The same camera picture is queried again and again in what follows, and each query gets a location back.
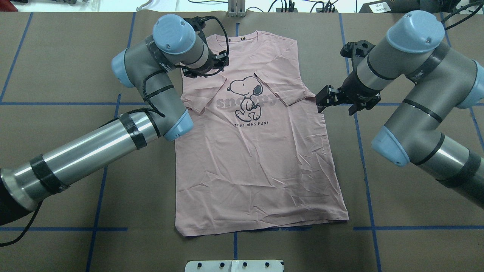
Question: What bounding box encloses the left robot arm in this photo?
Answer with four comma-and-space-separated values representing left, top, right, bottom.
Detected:
1, 14, 229, 225

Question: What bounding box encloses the pink Snoopy t-shirt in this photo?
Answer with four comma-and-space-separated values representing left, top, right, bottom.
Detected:
175, 31, 349, 236

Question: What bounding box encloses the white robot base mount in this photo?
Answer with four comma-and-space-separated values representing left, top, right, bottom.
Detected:
184, 259, 285, 272

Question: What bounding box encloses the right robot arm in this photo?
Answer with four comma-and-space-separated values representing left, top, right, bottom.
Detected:
316, 10, 484, 208

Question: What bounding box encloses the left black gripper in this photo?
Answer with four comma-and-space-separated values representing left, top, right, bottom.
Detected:
181, 49, 229, 79

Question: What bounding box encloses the aluminium frame post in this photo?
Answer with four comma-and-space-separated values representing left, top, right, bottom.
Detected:
227, 0, 247, 18

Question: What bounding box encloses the black box with label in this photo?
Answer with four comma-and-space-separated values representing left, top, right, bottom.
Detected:
358, 0, 461, 14

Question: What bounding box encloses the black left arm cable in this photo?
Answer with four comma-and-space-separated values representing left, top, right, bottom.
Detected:
143, 15, 230, 117

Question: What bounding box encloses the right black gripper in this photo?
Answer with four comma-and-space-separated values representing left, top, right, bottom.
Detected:
316, 77, 382, 116

